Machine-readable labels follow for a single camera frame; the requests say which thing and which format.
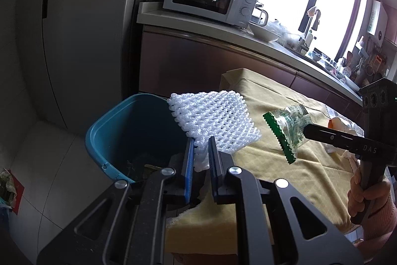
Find white bowl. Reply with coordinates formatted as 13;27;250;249
249;22;280;42

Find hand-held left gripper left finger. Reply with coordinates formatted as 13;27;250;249
37;137;199;265

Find white foam fruit net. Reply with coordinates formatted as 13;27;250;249
167;90;263;172

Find yellow tablecloth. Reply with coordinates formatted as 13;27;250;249
164;68;366;253

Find grey refrigerator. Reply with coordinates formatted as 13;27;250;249
0;0;152;137

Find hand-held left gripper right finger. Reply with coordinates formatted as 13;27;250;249
208;136;363;265

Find brown kitchen counter cabinet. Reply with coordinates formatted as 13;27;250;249
138;2;366;118

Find blue plastic trash bin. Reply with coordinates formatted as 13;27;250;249
85;93;194;185

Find person's right forearm pink sleeve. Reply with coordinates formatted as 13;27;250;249
357;187;397;257

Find red packet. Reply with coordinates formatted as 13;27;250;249
0;168;25;216

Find green clear plastic wrapper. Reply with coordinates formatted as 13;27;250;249
263;104;312;165

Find person's right hand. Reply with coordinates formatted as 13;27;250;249
347;173;391;241

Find white wall water heater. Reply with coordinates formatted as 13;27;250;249
367;0;388;36

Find kitchen faucet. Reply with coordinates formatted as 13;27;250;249
297;8;322;53

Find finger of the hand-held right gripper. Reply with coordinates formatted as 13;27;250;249
302;124;363;157

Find clear plastic bags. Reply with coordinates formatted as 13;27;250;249
269;20;300;46

